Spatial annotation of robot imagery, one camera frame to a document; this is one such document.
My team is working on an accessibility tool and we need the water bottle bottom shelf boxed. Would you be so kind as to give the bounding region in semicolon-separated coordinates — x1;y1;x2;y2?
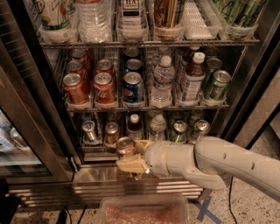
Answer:
149;114;166;142

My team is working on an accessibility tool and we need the brown tea bottle shelf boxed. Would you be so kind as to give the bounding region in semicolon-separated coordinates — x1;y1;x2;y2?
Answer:
179;52;206;102
128;114;144;140

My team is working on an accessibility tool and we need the green can bottom right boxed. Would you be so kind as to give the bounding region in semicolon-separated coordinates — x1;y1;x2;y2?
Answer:
190;120;210;144

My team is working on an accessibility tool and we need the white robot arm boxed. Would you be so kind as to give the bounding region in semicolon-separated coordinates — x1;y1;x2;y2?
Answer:
117;136;280;201

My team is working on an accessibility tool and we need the brown tea bottle middle shelf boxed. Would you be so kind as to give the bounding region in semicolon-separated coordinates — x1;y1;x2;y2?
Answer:
179;52;206;102

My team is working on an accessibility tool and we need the red cola can front right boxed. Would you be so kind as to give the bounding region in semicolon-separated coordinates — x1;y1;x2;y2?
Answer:
94;73;116;104

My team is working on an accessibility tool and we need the fridge door right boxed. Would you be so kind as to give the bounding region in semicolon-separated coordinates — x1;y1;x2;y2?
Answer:
217;40;280;149

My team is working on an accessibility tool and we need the blue tape cross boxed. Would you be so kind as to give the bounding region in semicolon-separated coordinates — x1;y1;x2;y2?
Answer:
191;196;221;224

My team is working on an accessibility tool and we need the clear plastic bin on floor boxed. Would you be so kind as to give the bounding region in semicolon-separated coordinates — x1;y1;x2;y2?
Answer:
98;194;189;224

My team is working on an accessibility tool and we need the tall brown can top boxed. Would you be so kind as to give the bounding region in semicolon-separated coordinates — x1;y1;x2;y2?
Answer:
153;0;186;41

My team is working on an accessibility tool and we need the fridge glass door left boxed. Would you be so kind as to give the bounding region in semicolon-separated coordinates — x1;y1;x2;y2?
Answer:
0;43;73;185

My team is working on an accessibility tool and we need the empty white plastic tray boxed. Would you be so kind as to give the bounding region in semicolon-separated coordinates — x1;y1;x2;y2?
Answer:
184;0;221;40

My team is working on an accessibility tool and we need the brown tea bottle bottom shelf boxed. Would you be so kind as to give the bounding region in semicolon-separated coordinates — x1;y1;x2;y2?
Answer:
128;114;144;140

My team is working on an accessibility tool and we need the clear water bottle top shelf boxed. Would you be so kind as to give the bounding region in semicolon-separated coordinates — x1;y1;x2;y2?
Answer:
76;0;112;43

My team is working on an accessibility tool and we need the blue pepsi can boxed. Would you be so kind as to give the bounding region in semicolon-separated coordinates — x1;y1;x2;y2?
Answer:
125;59;143;74
123;72;144;103

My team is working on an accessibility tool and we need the red cola can front left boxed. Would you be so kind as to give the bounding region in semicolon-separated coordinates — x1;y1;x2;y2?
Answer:
63;73;89;105

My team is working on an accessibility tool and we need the red cola can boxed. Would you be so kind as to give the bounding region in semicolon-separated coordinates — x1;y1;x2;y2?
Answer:
70;49;92;70
66;59;90;88
63;73;89;105
94;73;116;104
96;59;115;76

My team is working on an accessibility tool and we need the water bottle middle shelf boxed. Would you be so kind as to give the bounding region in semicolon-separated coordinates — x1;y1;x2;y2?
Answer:
151;55;175;108

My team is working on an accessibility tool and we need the blue pepsi can front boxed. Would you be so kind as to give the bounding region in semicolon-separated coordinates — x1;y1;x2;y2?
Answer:
123;72;144;103

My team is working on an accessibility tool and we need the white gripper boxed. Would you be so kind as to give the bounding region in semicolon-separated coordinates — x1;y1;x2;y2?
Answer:
116;140;195;180

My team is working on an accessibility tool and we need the slim silver can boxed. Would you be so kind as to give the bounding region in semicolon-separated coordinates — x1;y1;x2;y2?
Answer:
81;121;98;143

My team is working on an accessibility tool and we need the black cable right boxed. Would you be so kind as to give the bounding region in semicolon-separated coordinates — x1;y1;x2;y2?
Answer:
227;176;239;224

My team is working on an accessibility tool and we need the tall white green can top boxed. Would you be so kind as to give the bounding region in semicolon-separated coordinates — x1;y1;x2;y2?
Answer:
32;0;75;31

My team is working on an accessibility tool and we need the green can bottom left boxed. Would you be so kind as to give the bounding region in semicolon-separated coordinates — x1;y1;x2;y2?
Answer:
169;120;187;144

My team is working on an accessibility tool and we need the green can middle front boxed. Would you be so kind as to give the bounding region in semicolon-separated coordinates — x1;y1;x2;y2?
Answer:
204;70;231;101

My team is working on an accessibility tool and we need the orange soda can front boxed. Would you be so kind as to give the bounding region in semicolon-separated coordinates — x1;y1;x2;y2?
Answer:
116;136;136;159

